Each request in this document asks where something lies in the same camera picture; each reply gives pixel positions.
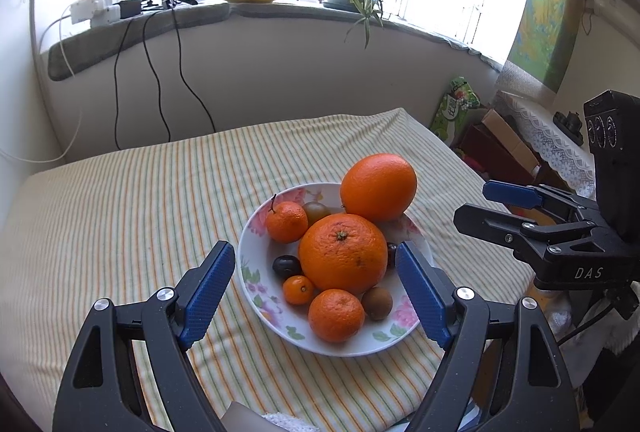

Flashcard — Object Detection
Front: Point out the brown kiwi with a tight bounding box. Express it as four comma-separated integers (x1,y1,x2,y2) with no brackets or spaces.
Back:
386,242,397,269
360,285,394,321

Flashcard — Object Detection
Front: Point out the large navel orange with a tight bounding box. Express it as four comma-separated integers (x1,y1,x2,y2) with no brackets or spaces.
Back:
340,153,418,223

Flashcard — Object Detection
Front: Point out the medium mandarin orange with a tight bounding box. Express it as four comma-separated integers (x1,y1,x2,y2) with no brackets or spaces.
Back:
308,289,366,343

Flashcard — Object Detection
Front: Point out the tiny orange kumquat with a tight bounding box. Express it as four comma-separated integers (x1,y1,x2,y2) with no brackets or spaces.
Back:
282,275,316,306

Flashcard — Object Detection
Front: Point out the green-brown plum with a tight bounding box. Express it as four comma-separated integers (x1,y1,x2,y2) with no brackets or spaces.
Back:
303,201,331,226

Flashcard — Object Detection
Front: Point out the dark purple plum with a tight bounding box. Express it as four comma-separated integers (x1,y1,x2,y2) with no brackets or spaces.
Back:
272,254,303,281

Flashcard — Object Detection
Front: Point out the stemmed mandarin orange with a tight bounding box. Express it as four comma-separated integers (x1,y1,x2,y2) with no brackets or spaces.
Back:
265,196,309,244

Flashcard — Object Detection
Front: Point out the white lace cloth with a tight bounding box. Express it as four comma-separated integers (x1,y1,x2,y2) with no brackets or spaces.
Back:
494,90,596,200

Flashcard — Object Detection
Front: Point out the brown cardboard box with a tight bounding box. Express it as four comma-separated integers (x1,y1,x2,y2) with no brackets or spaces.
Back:
482,109,539,177

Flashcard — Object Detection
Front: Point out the green snack bag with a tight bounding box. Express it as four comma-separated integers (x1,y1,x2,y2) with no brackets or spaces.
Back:
430,76,483,146

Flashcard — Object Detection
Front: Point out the striped cloth cover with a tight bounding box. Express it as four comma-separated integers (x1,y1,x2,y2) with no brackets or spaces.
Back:
1,109,532,431

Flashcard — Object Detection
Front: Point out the large orange in bowl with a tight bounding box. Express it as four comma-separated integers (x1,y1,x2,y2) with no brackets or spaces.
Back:
297,213,387,295

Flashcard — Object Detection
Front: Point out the white floral bowl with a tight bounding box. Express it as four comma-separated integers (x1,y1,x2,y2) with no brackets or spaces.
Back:
236,183,420,357

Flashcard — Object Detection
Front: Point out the grey windowsill mat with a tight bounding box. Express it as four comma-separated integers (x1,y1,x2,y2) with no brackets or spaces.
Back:
44,4,502,83

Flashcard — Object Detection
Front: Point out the white power strip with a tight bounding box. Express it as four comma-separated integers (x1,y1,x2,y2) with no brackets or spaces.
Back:
70,0,122,28

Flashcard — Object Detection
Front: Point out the black power adapter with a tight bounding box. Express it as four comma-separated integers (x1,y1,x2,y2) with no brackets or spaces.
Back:
117,0,142,20

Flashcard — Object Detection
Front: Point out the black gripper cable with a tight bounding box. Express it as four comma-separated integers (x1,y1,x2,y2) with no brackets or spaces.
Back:
555,295,622,347

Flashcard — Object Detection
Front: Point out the colourful wall painting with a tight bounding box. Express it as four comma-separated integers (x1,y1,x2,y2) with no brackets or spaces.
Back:
508,0,585,92

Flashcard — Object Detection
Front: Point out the white cable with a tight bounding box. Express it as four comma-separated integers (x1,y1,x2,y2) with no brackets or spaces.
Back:
0,6,84,165

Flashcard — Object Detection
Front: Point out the black cable middle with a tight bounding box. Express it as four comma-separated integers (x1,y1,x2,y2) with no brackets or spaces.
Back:
142,10,173,143

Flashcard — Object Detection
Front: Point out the black cable right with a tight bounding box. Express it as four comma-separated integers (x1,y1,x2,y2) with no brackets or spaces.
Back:
170,0,217,134

